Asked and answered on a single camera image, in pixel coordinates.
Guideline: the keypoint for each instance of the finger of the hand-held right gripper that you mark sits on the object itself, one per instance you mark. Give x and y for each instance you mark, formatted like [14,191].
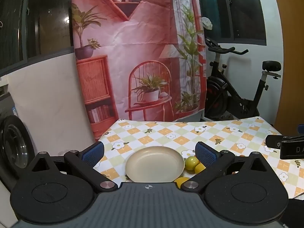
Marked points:
[273,142]

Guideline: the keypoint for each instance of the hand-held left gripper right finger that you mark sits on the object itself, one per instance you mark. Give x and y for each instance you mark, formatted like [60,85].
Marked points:
[205,153]

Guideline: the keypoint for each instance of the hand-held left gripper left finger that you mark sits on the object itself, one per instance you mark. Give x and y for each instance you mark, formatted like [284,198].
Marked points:
[93,153]

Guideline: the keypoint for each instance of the yellow lemon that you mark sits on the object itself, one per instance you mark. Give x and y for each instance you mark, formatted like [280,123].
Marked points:
[199,168]
[181,181]

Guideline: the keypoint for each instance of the green apple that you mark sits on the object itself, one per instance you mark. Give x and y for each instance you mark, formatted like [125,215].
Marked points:
[191,163]

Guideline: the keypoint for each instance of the cream round plate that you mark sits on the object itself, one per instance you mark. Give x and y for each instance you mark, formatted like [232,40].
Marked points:
[154,165]

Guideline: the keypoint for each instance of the checked floral tablecloth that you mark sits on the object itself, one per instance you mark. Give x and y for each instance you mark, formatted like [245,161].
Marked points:
[166,133]

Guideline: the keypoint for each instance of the black exercise bike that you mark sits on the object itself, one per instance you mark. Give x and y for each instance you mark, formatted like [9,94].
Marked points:
[220,83]

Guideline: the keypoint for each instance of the grey washing machine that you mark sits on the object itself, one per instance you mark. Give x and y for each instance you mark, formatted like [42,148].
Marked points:
[14,135]

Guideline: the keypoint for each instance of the orange wooden door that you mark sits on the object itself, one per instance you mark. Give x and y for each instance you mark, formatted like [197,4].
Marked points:
[292,52]

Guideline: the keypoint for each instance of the printed pink backdrop cloth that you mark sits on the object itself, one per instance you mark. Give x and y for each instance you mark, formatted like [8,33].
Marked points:
[142,40]

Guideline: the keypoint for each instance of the white plastic bag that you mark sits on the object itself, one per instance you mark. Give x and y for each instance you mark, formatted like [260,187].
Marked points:
[207,23]

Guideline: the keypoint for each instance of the dark glass window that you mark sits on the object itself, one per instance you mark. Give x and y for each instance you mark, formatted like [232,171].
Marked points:
[47,16]
[237,11]

